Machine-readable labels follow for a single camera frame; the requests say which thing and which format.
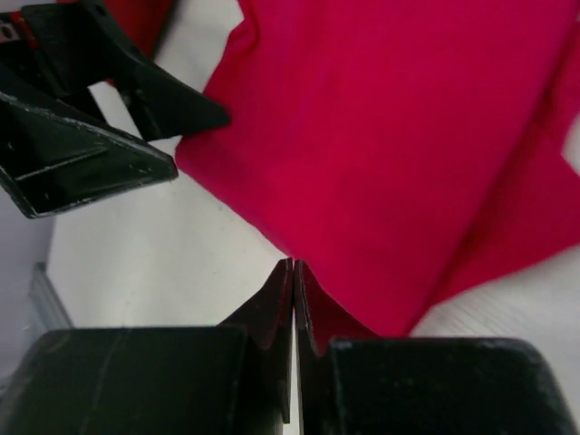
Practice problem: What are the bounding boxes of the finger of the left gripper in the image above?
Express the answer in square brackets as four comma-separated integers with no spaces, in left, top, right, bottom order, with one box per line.
[21,1,230,140]
[1,93,178,218]

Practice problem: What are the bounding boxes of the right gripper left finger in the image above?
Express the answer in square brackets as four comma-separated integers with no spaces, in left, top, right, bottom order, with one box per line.
[1,258,293,434]

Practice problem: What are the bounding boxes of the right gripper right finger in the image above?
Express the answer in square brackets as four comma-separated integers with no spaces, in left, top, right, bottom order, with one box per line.
[294,261,579,434]

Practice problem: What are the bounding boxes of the crimson pink t shirt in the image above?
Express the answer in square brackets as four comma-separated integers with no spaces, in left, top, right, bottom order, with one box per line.
[176,1,579,335]

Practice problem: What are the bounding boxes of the folded dark red t shirt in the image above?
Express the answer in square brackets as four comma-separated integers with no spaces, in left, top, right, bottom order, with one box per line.
[58,0,178,58]

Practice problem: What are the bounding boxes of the aluminium mounting rail frame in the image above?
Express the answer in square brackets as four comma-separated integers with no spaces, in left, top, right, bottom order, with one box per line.
[28,263,73,335]

